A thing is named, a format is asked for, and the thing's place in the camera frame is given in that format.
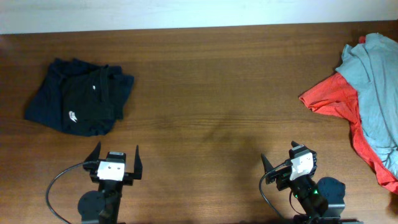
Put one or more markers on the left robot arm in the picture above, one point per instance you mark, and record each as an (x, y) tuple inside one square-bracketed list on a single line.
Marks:
[(102, 205)]

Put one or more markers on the light blue t-shirt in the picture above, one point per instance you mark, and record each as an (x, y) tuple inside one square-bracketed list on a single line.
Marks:
[(371, 69)]

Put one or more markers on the folded black garment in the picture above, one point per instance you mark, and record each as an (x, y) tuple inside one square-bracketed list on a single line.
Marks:
[(80, 98)]

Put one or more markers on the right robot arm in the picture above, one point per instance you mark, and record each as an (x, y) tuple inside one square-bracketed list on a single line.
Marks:
[(322, 201)]

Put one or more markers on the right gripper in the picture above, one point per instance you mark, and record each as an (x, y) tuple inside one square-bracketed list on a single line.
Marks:
[(283, 178)]

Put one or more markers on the red printed t-shirt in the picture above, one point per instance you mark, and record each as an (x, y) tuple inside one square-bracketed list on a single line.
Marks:
[(334, 96)]

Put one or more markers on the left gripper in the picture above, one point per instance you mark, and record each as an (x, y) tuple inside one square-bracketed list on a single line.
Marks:
[(92, 160)]

